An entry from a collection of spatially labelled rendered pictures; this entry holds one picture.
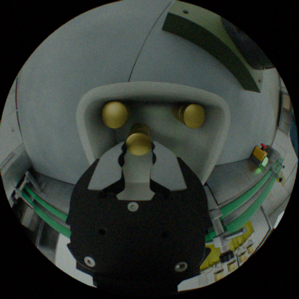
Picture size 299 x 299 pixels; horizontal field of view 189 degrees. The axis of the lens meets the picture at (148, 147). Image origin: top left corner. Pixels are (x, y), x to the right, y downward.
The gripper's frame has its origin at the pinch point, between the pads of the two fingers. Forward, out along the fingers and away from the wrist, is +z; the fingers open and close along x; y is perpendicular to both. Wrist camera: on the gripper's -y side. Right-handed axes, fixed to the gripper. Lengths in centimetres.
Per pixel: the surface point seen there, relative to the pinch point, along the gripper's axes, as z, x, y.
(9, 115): 46, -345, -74
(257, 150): 3, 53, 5
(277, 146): 35, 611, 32
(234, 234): -14.7, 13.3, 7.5
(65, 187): 2.9, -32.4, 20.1
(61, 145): 5.6, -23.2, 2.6
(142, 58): 5.6, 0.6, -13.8
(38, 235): -34, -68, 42
